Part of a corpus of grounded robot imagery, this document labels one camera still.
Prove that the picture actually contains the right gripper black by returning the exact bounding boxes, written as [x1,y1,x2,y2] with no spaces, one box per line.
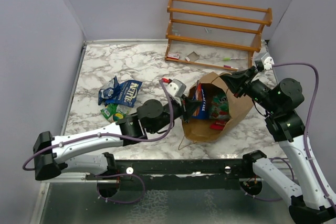
[220,65,280,114]

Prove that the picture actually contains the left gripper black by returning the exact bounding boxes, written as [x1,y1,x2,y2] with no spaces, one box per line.
[150,94,202,135]

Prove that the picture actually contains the blue snack box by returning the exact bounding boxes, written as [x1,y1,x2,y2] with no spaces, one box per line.
[192,80,209,120]

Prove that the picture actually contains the brown paper bag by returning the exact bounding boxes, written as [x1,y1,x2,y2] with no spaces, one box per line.
[182,72,253,143]

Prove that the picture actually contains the dark blue snack packet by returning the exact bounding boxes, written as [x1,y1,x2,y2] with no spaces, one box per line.
[98,76,142,108]

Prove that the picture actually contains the green snack packet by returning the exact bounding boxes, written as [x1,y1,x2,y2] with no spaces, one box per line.
[100,103,131,123]

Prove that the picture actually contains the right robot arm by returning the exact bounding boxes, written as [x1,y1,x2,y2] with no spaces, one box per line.
[220,64,335,223]

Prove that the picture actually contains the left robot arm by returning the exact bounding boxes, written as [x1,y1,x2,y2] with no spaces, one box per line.
[33,96,201,181]

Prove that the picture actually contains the pink marker pen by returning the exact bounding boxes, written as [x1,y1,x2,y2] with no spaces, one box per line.
[223,65,238,71]

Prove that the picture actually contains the green marker pen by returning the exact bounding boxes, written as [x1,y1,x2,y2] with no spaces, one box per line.
[223,57,247,61]

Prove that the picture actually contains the red snack bar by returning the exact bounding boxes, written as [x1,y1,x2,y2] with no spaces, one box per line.
[210,120,227,131]

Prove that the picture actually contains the small open cardboard box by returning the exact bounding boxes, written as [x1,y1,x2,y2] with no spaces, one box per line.
[185,51,200,62]

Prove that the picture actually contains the red white small box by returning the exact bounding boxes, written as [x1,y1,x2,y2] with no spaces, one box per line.
[167,52,180,59]

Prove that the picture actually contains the wooden shelf rack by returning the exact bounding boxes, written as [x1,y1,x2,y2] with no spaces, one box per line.
[164,0,272,72]

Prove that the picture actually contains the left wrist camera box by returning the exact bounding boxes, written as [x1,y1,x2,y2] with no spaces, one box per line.
[161,78,186,98]

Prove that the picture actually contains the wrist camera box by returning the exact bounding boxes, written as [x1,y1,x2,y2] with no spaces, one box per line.
[161,78,186,98]
[254,52,275,72]

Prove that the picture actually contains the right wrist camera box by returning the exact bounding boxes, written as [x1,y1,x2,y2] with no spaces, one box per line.
[254,52,275,72]

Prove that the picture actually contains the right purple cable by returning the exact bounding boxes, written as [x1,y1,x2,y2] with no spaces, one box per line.
[271,62,336,206]

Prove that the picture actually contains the purple cable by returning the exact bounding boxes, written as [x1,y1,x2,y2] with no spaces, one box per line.
[22,79,175,205]
[271,62,336,206]

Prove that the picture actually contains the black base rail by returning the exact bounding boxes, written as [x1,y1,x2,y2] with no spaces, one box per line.
[86,151,266,190]

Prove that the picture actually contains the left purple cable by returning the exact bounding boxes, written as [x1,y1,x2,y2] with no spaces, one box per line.
[22,79,175,205]

